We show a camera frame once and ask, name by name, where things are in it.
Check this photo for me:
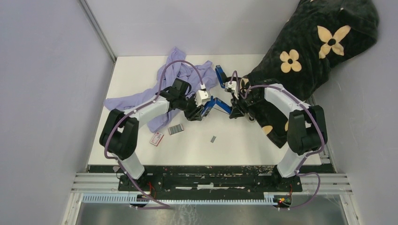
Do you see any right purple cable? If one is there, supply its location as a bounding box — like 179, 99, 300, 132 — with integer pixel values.
230, 70, 326, 210

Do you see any open box of staples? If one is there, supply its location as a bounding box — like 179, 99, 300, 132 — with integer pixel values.
168, 124, 184, 135

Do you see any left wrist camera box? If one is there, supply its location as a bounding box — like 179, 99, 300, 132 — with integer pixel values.
195, 90, 211, 107

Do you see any black floral blanket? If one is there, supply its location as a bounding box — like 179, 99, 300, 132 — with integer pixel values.
239, 0, 380, 149

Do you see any aluminium rail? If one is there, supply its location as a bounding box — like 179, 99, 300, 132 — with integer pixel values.
71, 173, 353, 195

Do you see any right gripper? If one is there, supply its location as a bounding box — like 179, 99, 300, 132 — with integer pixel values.
230, 90, 263, 118

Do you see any beige and black stapler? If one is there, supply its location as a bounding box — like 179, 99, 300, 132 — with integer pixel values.
245, 114, 256, 123

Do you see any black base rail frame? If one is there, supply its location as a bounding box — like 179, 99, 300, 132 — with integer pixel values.
87, 165, 337, 201

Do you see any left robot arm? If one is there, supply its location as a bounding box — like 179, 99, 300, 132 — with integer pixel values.
99, 78, 210, 191

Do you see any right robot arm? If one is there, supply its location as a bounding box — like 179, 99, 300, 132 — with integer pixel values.
226, 82, 328, 191

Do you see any slotted cable duct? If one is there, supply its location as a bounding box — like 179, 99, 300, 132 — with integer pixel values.
81, 194, 276, 206

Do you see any red white staple box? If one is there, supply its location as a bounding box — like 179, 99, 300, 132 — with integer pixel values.
150, 132, 164, 146

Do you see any lavender crumpled cloth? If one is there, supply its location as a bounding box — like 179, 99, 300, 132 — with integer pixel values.
104, 47, 218, 133

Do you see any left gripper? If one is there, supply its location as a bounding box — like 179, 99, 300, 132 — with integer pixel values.
178, 94, 204, 122

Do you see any blue stapler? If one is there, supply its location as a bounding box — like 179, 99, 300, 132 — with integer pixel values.
200, 95, 233, 119
215, 65, 228, 89

